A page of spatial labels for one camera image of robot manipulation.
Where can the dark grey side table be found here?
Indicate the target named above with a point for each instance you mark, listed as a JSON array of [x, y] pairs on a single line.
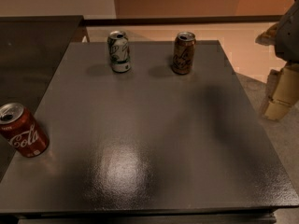
[[31, 48]]

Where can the brown soda can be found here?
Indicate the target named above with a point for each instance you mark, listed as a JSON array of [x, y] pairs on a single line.
[[184, 50]]

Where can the green and white soda can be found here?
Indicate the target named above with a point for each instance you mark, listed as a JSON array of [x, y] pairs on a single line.
[[118, 48]]

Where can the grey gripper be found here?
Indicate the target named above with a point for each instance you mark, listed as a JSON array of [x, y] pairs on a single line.
[[289, 36]]

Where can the red Coca-Cola can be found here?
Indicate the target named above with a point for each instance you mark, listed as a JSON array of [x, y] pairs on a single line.
[[20, 128]]

